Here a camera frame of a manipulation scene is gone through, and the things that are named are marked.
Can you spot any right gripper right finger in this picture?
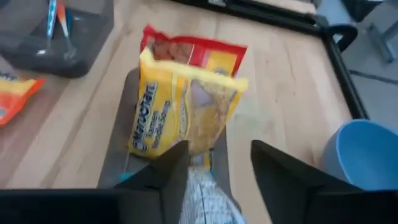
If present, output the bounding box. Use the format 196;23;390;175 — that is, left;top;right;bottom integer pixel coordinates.
251;139;361;224

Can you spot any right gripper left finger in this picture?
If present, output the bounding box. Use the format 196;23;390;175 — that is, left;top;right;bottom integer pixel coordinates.
114;139;190;224

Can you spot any blue white ramen packet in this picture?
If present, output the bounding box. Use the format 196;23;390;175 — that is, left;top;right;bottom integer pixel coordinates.
119;152;248;224

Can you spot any yellow ramen packet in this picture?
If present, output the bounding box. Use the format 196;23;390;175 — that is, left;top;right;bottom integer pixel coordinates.
127;48;249;159

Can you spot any red-yellow ramen packet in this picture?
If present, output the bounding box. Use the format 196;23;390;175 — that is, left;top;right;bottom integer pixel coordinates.
139;24;248;77

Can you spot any orange-red ramen packet green stripe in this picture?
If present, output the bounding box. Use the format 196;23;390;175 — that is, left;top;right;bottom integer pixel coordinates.
0;73;46;127

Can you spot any orange-handled metal spoon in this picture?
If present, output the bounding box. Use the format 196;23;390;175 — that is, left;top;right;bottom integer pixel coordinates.
57;0;77;60

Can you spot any blue-striped handle metal spoon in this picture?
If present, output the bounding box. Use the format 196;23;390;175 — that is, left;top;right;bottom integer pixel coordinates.
36;0;58;56

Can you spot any deep grey plastic bin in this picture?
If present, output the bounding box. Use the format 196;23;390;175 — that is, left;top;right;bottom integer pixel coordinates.
98;67;243;215

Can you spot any blue bowl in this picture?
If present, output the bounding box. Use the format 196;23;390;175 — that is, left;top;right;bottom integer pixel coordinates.
320;119;398;191

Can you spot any flat grey tray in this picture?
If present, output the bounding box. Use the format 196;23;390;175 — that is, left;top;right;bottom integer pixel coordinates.
0;0;114;78

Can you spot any grey stand foot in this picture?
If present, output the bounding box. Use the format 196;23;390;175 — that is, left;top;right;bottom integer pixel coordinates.
366;20;398;63

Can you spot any black table frame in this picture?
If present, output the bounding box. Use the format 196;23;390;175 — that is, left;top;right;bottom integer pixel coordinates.
174;0;369;121

